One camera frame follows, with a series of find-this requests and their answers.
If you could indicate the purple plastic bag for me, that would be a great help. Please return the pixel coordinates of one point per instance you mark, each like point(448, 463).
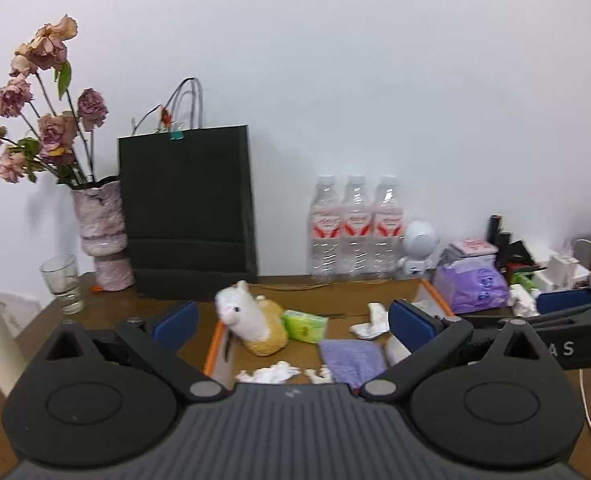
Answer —
point(470, 285)

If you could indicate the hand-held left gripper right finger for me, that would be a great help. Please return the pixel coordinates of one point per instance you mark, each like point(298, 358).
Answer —
point(410, 322)

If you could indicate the green binder clip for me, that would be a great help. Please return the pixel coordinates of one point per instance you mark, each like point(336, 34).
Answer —
point(176, 134)

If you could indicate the flat black box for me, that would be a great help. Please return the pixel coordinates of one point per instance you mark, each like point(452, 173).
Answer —
point(520, 252)

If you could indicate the black paper bag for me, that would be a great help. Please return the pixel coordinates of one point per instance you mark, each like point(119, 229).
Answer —
point(185, 210)

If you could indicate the dried rose bouquet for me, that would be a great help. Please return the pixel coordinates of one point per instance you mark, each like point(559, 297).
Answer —
point(50, 130)

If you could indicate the white alpaca plush toy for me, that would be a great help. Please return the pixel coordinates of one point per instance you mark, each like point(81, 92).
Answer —
point(245, 320)

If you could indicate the small white tissue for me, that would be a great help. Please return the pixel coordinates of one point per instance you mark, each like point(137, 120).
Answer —
point(320, 375)

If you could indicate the clear water bottle red label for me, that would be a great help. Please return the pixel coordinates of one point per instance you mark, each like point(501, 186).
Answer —
point(389, 227)
point(324, 230)
point(357, 230)

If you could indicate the purple marbled vase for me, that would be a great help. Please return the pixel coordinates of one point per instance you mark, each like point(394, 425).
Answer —
point(100, 225)

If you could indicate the white round device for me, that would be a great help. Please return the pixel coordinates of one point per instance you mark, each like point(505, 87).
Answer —
point(419, 242)

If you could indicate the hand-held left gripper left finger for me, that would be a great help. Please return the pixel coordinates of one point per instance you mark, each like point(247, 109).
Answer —
point(178, 322)

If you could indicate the green tissue packet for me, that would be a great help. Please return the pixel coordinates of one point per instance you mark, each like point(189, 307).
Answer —
point(303, 326)

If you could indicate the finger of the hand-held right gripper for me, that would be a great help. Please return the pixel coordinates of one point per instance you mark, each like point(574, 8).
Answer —
point(565, 318)
point(563, 301)

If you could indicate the purple cloth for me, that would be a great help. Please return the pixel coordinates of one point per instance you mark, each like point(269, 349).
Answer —
point(350, 360)

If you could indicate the tall black block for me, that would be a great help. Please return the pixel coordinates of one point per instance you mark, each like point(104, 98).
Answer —
point(498, 235)

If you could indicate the red cardboard box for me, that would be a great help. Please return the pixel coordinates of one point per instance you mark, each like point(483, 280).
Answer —
point(345, 302)

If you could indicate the clear drinking glass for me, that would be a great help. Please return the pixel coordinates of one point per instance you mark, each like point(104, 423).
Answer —
point(63, 285)

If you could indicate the pink patterned packet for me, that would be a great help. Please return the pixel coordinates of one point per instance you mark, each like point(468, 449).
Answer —
point(473, 247)

